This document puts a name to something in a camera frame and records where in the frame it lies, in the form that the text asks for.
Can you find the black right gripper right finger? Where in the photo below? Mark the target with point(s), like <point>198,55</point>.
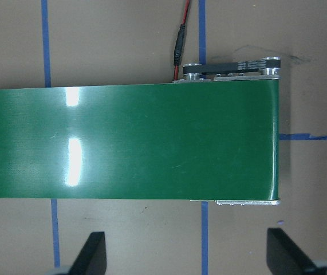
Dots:
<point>283,256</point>

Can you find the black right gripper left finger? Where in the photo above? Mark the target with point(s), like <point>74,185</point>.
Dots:
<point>92,258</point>

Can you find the green conveyor belt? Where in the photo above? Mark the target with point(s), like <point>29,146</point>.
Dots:
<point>211,136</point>

